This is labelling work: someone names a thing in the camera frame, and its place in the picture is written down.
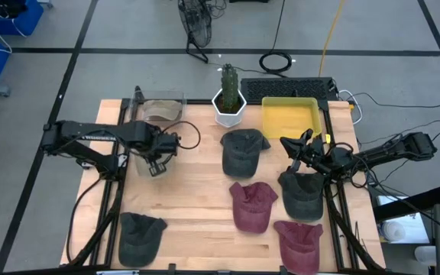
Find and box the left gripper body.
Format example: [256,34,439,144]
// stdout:
[149,131,181,163]

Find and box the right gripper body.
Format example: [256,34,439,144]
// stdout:
[290,128,332,173]

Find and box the beige baseball cap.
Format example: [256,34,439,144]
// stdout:
[142,99,183,122]

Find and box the dark grey baseball cap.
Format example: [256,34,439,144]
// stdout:
[219,128,272,180]
[118,212,168,268]
[277,170,325,223]

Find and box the maroon baseball cap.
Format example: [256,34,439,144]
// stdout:
[228,181,280,235]
[273,220,325,275]

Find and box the yellow plastic bin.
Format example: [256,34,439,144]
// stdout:
[260,95,323,141]

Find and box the clear plastic bin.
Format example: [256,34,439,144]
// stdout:
[129,89,187,124]

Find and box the white hexagonal plant pot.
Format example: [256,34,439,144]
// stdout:
[211,88,248,128]

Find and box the green cactus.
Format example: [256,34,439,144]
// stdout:
[220,63,240,109]

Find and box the black beam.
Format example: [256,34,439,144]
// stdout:
[372,184,440,223]

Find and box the white tape roll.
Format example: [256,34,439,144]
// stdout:
[381,220,407,242]

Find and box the white cylinder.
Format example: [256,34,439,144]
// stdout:
[413,245,438,267]

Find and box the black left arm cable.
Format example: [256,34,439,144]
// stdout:
[160,120,202,151]

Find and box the black aluminium frame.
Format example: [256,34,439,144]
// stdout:
[61,97,387,275]

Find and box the white cable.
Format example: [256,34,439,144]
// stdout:
[337,89,364,126]

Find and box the black coiled cable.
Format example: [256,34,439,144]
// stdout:
[258,0,294,75]

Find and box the black base cable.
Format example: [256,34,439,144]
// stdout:
[65,174,105,264]

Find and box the yellow floor cable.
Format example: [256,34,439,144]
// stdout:
[317,0,347,77]

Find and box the black wire fan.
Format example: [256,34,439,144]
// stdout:
[176,0,214,64]

